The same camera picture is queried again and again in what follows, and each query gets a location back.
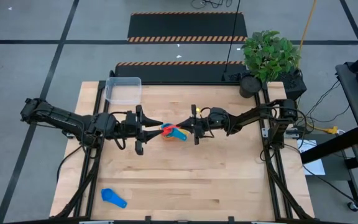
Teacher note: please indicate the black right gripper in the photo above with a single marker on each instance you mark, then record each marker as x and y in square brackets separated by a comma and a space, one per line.
[216, 119]

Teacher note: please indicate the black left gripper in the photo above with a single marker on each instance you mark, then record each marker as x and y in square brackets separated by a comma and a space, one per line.
[130, 127]

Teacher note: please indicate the teal measuring cup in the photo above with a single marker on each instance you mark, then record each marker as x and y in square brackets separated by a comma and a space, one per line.
[179, 134]

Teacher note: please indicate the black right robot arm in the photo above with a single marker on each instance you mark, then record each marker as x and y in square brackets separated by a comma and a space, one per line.
[250, 115]

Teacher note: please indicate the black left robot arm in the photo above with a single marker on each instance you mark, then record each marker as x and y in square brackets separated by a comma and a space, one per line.
[57, 115]

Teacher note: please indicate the clear plastic basket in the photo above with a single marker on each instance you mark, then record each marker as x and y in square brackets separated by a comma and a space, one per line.
[123, 91]

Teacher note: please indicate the small bright blue measuring cup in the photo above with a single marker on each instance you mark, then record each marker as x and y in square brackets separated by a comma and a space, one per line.
[107, 195]

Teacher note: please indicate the narrow black hazard-striped mat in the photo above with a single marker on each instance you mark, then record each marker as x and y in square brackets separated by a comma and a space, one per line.
[197, 73]

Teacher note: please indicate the large black hazard-striped mat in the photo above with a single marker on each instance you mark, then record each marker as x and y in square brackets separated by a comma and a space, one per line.
[185, 26]

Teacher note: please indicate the green plant in black pot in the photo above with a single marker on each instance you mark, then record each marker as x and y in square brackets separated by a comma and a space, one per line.
[269, 56]

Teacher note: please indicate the white paper sheet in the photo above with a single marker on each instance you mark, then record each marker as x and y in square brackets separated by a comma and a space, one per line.
[317, 168]

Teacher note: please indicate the yellow power plug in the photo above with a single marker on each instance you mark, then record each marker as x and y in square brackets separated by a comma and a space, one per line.
[332, 130]

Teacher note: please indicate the black aluminium table frame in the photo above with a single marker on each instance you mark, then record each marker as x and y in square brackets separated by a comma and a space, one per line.
[99, 90]

